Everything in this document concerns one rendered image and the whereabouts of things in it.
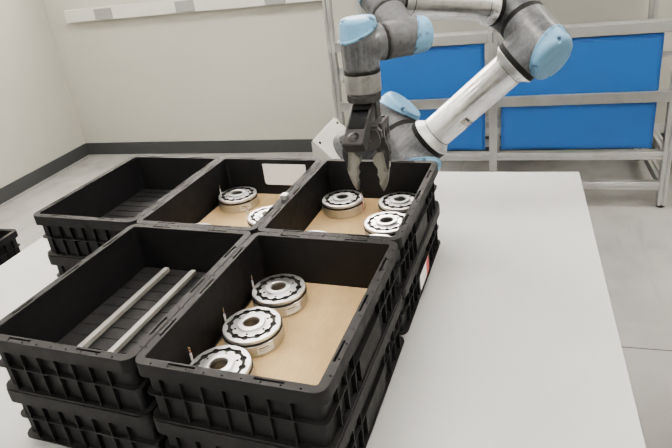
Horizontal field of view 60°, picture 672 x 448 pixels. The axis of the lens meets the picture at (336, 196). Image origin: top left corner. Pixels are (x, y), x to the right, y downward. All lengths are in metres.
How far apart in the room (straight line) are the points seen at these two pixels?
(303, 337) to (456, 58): 2.26
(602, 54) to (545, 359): 2.13
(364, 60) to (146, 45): 3.66
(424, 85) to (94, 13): 2.70
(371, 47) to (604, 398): 0.75
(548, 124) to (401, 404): 2.30
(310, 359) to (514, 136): 2.37
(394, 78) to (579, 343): 2.18
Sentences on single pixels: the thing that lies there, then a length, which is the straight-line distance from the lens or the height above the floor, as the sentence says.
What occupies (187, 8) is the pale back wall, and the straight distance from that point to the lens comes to 4.43.
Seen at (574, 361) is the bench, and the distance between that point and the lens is 1.18.
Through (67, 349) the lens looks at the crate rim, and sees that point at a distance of 0.99.
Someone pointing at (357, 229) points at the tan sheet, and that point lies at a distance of 1.35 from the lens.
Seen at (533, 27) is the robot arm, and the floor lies 1.21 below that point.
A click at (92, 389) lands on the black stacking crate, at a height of 0.85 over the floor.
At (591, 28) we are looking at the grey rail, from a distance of 3.07.
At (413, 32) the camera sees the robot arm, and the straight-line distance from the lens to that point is 1.21.
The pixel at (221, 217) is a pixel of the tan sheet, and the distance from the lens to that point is 1.52.
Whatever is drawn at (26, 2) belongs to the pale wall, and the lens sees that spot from 5.08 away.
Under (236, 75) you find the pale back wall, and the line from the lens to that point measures 4.42.
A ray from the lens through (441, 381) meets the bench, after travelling 1.12.
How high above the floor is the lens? 1.45
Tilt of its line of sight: 24 degrees down
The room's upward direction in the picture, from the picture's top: 7 degrees counter-clockwise
